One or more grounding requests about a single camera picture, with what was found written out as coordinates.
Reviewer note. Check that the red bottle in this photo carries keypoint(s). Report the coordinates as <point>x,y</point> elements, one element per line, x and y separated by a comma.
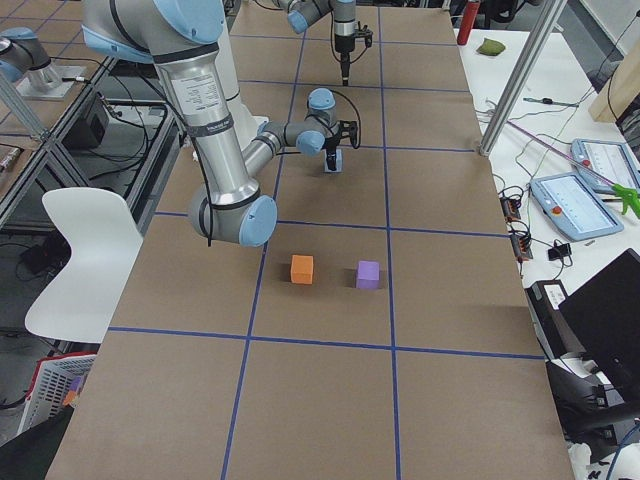
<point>467,22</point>

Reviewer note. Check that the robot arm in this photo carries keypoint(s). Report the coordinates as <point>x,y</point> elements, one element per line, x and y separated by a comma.
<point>301,15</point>
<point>180,39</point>

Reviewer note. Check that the black laptop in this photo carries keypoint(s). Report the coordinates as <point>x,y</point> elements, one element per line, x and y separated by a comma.
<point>604,315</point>

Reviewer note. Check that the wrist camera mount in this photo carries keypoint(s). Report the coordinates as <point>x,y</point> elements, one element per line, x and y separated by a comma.
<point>350,130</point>
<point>364,33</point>

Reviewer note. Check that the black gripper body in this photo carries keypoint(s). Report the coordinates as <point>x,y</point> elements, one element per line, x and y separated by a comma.
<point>344,48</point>
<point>331,145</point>

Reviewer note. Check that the purple foam block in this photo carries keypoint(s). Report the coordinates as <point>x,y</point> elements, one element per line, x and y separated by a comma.
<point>368,275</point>

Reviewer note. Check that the near teach pendant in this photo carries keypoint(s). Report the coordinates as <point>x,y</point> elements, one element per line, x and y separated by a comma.
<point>573,207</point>

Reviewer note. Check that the orange foam block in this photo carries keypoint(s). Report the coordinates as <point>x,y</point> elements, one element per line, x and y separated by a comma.
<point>302,269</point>

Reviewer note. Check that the white perforated basket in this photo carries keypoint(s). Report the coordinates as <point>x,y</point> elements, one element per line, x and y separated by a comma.
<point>50,384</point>

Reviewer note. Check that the teach pendant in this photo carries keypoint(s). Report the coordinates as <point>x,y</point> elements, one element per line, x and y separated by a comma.
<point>613,160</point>
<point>573,207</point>

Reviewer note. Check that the far teach pendant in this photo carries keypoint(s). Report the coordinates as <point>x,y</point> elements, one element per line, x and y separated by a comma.
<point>613,160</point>

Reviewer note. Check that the aluminium frame post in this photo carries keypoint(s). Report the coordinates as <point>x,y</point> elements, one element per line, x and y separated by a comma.
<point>536,40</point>

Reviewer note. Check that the green grabber tool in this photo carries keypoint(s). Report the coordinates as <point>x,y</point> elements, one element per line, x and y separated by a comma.
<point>629,195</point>

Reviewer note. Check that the light blue foam block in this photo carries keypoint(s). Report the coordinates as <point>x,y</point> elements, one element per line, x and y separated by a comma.
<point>339,163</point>

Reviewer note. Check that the white chair seat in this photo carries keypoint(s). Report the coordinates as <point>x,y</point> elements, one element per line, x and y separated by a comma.
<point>79,303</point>

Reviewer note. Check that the green bean bag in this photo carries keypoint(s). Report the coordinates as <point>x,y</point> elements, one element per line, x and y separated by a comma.
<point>490,47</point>

